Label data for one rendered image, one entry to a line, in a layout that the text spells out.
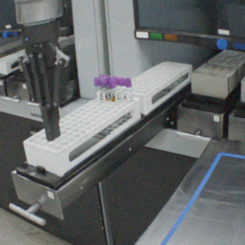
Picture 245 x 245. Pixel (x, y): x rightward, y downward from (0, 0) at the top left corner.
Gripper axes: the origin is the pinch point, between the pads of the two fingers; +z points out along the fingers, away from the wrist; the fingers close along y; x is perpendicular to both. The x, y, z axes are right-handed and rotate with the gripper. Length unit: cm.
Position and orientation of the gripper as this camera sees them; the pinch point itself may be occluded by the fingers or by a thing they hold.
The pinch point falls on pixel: (51, 121)
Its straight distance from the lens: 74.9
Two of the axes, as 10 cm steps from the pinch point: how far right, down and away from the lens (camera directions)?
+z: 0.7, 9.1, 4.1
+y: -8.4, -1.7, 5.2
